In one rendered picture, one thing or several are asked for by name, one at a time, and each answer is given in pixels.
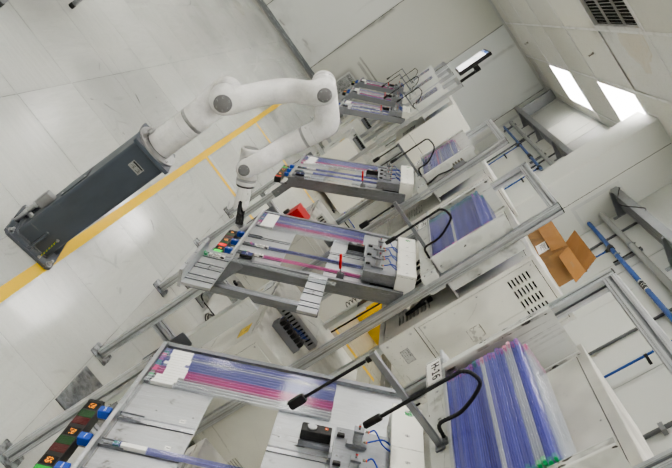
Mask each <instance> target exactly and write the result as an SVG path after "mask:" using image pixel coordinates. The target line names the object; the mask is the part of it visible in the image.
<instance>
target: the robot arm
mask: <svg viewBox="0 0 672 468"><path fill-rule="evenodd" d="M287 103H294V104H302V105H308V106H314V113H315V119H314V120H313V121H312V122H310V123H308V124H306V125H304V126H301V127H299V128H297V129H295V130H293V131H291V132H289V133H288V134H286V135H284V136H282V137H280V138H278V139H276V140H275V141H273V142H272V143H270V144H269V145H267V146H266V147H264V148H263V149H261V150H260V149H259V148H256V147H252V146H243V147H241V152H240V158H239V162H238V163H237V165H236V173H237V177H236V183H237V184H236V185H237V186H238V189H237V192H236V197H235V202H234V207H233V209H236V208H237V207H238V208H237V215H236V221H235V224H238V225H243V222H244V215H245V210H246V209H247V207H248V206H249V202H250V196H251V189H254V186H256V180H257V175H258V174H259V173H261V172H263V171H265V170H267V169H269V168H271V167H273V166H275V165H276V164H278V163H279V162H281V161H282V160H284V159H286V158H288V157H290V156H292V155H294V154H296V153H299V152H301V151H303V150H305V149H307V148H309V147H311V146H313V145H315V144H317V143H319V142H321V141H324V140H326V139H328V138H329V137H331V136H333V135H334V134H335V133H336V132H337V130H338V128H339V123H340V114H339V103H338V94H337V86H336V79H335V77H334V75H333V74H332V73H331V72H329V71H326V70H321V71H318V72H317V73H315V74H314V76H313V78H312V80H301V79H295V78H277V79H268V80H262V81H258V82H253V83H249V84H244V85H241V84H240V82H239V81H238V80H237V79H235V78H234V77H231V76H224V77H221V78H219V79H217V80H215V81H214V82H213V83H212V84H210V85H209V86H208V87H207V88H206V89H205V90H204V91H203V92H202V93H200V94H199V95H198V96H197V97H196V98H195V99H194V100H193V101H192V102H191V103H190V104H188V105H187V106H186V107H184V108H183V109H182V110H180V111H179V112H178V113H176V114H175V115H174V116H172V117H171V118H170V119H168V120H167V121H166V122H164V123H163V124H162V125H161V126H159V127H158V128H157V129H153V127H143V128H142V129H141V130H140V137H141V140H142V142H143V144H144V146H145V147H146V149H147V150H148V152H149V153H150V154H151V155H152V156H153V157H154V158H155V159H156V160H157V161H158V162H159V163H161V164H162V165H164V166H167V167H170V166H172V165H173V164H174V162H175V158H174V155H173V154H174V153H175V152H176V151H178V150H179V149H180V148H182V147H183V146H184V145H186V144H187V143H189V142H190V141H191V140H193V139H194V138H195V137H197V136H198V135H199V134H201V133H202V132H204V131H205V130H206V129H208V128H209V127H210V126H211V125H212V124H213V123H214V122H215V121H216V120H217V119H218V118H219V117H220V116H221V115H222V116H229V115H234V114H238V113H242V112H245V111H248V110H252V109H255V108H258V107H262V106H267V105H275V104H287Z"/></svg>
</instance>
